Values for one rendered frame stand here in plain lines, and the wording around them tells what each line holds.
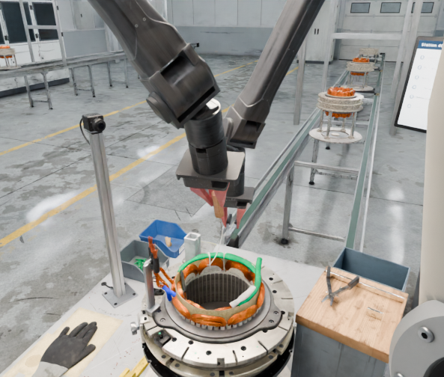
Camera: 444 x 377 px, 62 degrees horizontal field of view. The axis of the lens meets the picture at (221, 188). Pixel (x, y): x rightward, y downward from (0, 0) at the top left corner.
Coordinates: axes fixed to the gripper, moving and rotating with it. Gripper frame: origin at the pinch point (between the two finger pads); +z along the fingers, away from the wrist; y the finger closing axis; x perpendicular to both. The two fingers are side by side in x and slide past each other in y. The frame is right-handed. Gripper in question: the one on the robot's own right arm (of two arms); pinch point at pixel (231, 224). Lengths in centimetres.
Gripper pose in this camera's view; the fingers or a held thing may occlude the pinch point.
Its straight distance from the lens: 91.9
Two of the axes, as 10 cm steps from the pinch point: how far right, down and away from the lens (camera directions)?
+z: 0.0, 8.9, 4.5
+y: -9.8, -0.8, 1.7
